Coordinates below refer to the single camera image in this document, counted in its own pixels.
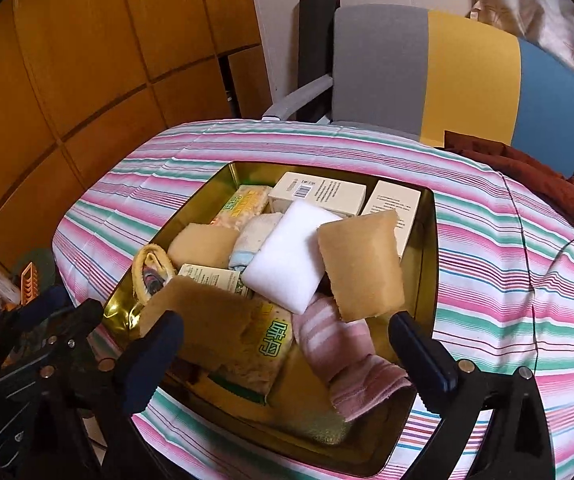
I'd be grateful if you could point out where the small beige box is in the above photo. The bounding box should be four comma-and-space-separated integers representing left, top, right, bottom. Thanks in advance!
177, 264, 252, 297

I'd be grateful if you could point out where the wooden wardrobe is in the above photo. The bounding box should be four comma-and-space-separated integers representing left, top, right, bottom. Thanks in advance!
0, 0, 274, 311

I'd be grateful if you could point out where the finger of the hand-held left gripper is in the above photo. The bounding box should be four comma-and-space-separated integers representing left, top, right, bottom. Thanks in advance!
0, 286, 104, 386

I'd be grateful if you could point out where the green basket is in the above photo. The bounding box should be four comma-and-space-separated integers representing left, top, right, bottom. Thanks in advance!
9, 247, 55, 306

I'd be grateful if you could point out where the dark red jacket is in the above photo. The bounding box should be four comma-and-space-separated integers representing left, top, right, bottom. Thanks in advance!
444, 130, 574, 251

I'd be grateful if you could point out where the gold tin container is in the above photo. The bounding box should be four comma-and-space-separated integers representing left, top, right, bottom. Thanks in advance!
102, 161, 440, 478

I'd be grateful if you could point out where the plain white box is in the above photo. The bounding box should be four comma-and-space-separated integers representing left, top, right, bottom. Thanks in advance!
362, 180, 422, 261

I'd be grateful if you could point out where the striped tablecloth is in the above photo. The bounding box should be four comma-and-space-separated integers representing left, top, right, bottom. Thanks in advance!
53, 119, 574, 480

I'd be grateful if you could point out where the white box with label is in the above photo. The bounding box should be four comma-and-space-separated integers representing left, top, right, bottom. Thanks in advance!
269, 172, 368, 216

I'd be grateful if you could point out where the patterned curtain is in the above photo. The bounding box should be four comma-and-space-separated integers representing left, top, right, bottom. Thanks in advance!
467, 0, 574, 151

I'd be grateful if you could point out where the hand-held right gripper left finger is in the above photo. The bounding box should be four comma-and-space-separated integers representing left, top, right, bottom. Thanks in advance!
17, 310, 186, 480

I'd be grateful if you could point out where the grey yellow blue chair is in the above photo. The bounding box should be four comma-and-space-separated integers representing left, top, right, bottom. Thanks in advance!
262, 4, 574, 178

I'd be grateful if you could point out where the yellow cloth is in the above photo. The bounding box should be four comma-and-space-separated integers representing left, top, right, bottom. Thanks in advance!
132, 244, 178, 306

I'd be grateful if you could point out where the orange plastic rack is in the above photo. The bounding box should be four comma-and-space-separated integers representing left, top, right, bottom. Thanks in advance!
14, 262, 42, 306

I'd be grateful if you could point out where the white sponge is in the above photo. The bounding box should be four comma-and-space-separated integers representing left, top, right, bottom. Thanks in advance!
241, 199, 342, 316

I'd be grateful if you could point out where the yellow snack packet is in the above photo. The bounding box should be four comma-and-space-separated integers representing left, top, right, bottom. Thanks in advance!
207, 300, 300, 406

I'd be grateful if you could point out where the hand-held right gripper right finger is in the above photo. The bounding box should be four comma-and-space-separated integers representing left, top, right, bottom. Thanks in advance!
388, 311, 554, 480

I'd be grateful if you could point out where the pink striped towel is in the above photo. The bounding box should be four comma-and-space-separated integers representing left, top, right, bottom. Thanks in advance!
293, 294, 412, 422

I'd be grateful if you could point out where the green yellow biscuit packet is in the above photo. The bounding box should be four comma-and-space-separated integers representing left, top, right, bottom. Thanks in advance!
212, 185, 274, 231

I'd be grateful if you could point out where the black rolled mat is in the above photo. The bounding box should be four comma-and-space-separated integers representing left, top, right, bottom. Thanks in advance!
299, 0, 338, 121

